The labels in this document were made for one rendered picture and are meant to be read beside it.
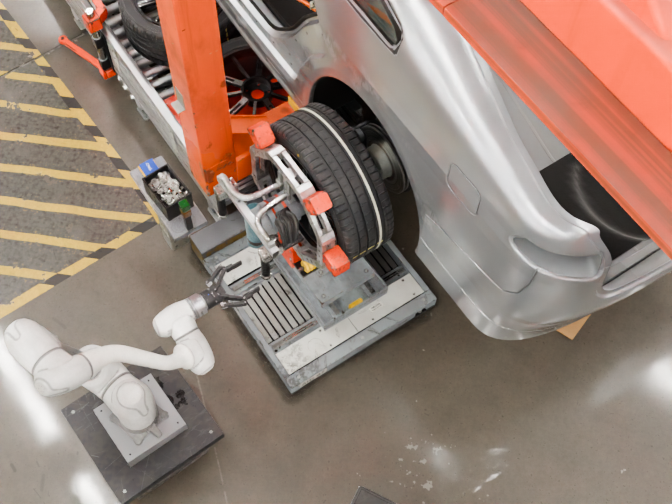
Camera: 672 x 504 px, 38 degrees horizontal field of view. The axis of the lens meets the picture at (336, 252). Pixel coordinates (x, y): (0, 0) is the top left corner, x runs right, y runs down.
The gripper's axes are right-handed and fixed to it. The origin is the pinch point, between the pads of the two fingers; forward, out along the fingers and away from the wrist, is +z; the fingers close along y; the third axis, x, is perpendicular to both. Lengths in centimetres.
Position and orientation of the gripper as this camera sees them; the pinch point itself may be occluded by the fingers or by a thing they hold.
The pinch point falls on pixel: (247, 276)
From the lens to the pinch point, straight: 382.7
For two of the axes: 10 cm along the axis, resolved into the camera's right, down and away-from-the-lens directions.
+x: 0.3, -4.7, -8.8
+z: 8.3, -4.8, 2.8
